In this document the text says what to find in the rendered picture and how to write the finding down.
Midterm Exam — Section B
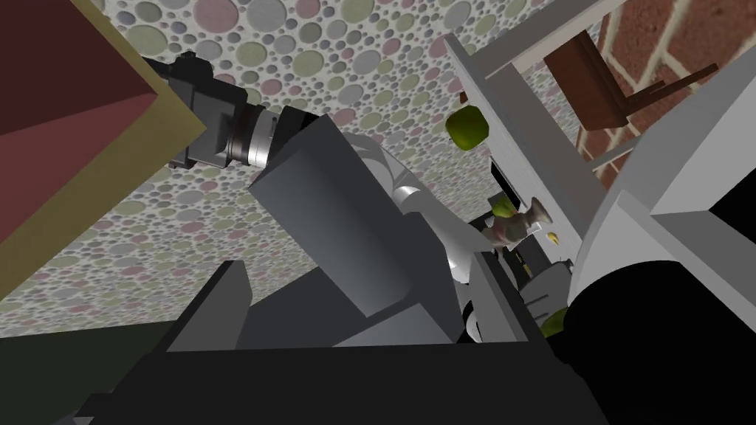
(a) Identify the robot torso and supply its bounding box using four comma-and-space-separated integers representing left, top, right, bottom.
554, 44, 756, 425

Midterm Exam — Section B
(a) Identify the green apple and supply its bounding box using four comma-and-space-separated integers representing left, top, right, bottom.
445, 105, 491, 152

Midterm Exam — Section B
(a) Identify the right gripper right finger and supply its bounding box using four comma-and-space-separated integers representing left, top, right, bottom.
468, 250, 546, 344

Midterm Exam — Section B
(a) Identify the red and olive cupboard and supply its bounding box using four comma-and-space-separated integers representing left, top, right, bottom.
0, 0, 207, 302

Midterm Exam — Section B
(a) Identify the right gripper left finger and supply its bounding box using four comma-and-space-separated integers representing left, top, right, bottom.
167, 258, 255, 353

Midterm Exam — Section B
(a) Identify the brown wooden chair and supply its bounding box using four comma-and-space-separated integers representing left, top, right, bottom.
543, 29, 720, 132

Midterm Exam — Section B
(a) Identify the beige brown vase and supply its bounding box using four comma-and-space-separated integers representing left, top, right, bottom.
481, 197, 554, 249

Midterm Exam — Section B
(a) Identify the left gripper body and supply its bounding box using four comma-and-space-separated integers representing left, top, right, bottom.
141, 50, 249, 172

